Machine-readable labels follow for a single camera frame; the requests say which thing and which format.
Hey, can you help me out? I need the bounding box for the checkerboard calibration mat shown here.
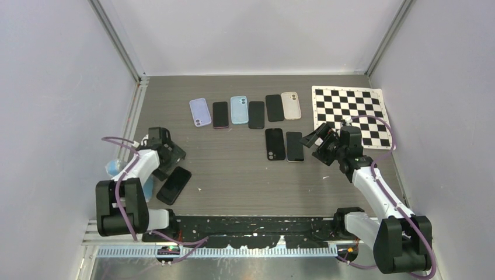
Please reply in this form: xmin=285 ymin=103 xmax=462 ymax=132
xmin=312 ymin=86 xmax=392 ymax=150

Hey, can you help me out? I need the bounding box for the black phone bare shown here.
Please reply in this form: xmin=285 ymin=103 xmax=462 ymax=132
xmin=156 ymin=166 xmax=192 ymax=205

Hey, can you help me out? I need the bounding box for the black smartphone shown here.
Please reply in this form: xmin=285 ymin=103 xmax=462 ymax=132
xmin=266 ymin=94 xmax=284 ymax=122

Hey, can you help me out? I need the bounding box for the black phone case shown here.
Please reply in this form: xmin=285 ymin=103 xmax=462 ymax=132
xmin=265 ymin=128 xmax=286 ymax=161

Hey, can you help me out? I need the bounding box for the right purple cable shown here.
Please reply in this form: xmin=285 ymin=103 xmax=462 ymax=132
xmin=336 ymin=115 xmax=438 ymax=280

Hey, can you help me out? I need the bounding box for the purple cable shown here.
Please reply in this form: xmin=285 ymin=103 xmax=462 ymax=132
xmin=336 ymin=115 xmax=438 ymax=280
xmin=101 ymin=136 xmax=140 ymax=242

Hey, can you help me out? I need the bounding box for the beige phone case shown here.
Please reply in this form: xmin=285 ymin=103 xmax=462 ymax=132
xmin=281 ymin=92 xmax=302 ymax=120

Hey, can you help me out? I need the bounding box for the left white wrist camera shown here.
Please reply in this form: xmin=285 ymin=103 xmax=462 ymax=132
xmin=133 ymin=134 xmax=149 ymax=149

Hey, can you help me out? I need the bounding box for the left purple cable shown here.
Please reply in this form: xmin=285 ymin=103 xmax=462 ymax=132
xmin=101 ymin=136 xmax=140 ymax=242

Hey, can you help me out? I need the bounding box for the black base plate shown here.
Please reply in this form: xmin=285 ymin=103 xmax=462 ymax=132
xmin=158 ymin=216 xmax=360 ymax=253

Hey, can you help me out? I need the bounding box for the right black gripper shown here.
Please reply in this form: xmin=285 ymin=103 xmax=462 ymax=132
xmin=298 ymin=123 xmax=346 ymax=167

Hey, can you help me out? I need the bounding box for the light-blue phone case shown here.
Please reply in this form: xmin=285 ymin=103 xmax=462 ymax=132
xmin=230 ymin=96 xmax=249 ymax=125

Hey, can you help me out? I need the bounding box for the lilac phone case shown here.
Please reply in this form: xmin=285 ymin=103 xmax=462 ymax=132
xmin=189 ymin=98 xmax=212 ymax=127

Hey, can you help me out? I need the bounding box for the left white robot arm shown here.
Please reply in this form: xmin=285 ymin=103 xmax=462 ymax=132
xmin=95 ymin=127 xmax=186 ymax=242

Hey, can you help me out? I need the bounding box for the phone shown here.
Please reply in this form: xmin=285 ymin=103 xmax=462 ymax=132
xmin=286 ymin=131 xmax=305 ymax=162
xmin=212 ymin=101 xmax=229 ymax=129
xmin=248 ymin=101 xmax=265 ymax=129

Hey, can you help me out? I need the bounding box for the aluminium front rail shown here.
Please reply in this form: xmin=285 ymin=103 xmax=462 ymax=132
xmin=81 ymin=220 xmax=388 ymax=259

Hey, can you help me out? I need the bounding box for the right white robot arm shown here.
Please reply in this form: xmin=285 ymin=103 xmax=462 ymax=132
xmin=300 ymin=123 xmax=437 ymax=279

